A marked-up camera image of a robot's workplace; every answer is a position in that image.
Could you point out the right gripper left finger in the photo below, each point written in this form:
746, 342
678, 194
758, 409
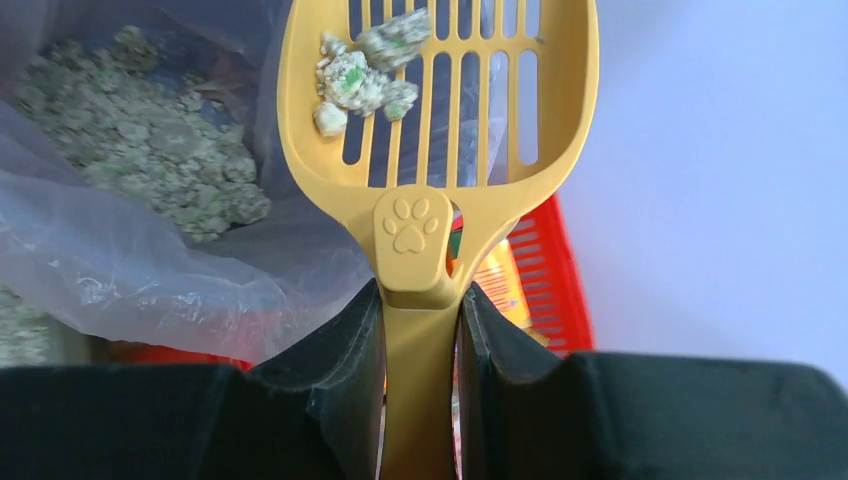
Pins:
178, 421

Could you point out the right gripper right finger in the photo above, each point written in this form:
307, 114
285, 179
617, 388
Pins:
665, 417

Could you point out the yellow litter scoop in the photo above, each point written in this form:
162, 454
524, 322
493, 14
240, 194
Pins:
503, 120

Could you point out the orange box top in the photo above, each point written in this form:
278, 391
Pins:
498, 277

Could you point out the litter clump on scoop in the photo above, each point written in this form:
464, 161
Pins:
357, 79

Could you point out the red plastic basket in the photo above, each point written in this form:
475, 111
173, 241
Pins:
550, 278

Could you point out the purple trash bin with bag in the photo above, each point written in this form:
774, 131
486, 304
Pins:
144, 193

